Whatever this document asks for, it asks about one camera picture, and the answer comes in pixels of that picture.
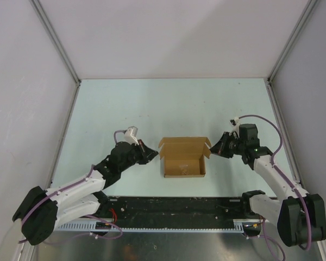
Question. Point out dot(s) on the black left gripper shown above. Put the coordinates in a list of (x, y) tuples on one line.
[(147, 154)]

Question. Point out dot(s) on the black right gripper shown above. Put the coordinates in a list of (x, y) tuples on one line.
[(220, 147)]

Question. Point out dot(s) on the brown cardboard box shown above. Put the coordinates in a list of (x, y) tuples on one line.
[(184, 150)]

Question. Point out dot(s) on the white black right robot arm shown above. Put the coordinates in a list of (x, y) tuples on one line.
[(298, 215)]

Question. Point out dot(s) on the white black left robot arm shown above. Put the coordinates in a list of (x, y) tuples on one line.
[(42, 211)]

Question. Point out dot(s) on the small crumpled plastic scrap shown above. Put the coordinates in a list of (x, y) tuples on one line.
[(184, 169)]

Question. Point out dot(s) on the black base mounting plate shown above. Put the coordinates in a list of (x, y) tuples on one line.
[(231, 207)]

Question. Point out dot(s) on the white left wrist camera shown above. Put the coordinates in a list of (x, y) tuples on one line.
[(130, 135)]

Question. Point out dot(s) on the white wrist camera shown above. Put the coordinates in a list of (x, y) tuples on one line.
[(235, 122), (130, 135)]

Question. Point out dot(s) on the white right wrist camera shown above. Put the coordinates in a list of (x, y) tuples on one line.
[(235, 122)]

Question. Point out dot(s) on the grey slotted cable duct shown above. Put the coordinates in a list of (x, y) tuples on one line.
[(213, 226)]

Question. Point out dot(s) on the left aluminium frame post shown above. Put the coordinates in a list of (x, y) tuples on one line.
[(52, 34)]

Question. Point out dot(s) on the aluminium frame post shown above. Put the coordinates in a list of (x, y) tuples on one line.
[(52, 34), (293, 38)]

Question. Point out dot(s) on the right aluminium frame post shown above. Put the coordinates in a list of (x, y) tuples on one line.
[(293, 38)]

